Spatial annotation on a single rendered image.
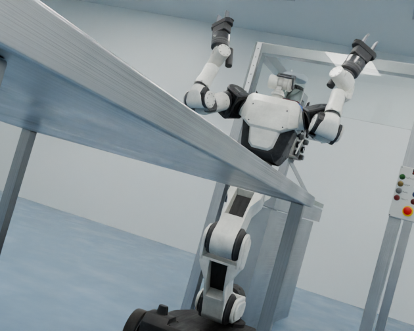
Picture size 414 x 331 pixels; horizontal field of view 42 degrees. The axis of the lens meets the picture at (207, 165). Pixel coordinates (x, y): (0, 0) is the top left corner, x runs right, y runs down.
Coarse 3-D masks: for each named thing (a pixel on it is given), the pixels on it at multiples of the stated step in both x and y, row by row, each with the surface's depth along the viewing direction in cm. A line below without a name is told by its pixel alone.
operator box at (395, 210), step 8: (400, 168) 268; (408, 168) 266; (408, 176) 266; (408, 184) 265; (408, 192) 265; (392, 200) 267; (400, 200) 265; (408, 200) 264; (392, 208) 266; (400, 208) 265; (392, 216) 266; (400, 216) 264
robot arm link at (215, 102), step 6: (186, 96) 241; (204, 96) 235; (210, 96) 238; (216, 96) 248; (222, 96) 251; (186, 102) 242; (204, 102) 236; (210, 102) 238; (216, 102) 243; (222, 102) 250; (228, 102) 253; (192, 108) 245; (198, 108) 246; (204, 108) 244; (210, 108) 239; (216, 108) 243; (222, 108) 251; (204, 114) 246
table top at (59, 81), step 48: (0, 0) 27; (0, 48) 28; (48, 48) 31; (96, 48) 36; (0, 96) 63; (48, 96) 47; (96, 96) 38; (144, 96) 44; (96, 144) 146; (144, 144) 80; (192, 144) 57; (240, 144) 74; (288, 192) 120
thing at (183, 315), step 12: (240, 288) 269; (156, 312) 229; (168, 312) 255; (180, 312) 262; (192, 312) 269; (144, 324) 224; (156, 324) 223; (168, 324) 224; (180, 324) 230; (192, 324) 244; (204, 324) 251; (216, 324) 257; (228, 324) 261; (240, 324) 262
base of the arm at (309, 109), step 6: (306, 108) 248; (312, 108) 246; (318, 108) 244; (324, 108) 245; (306, 114) 247; (312, 114) 245; (306, 120) 248; (306, 126) 251; (306, 132) 255; (312, 138) 248
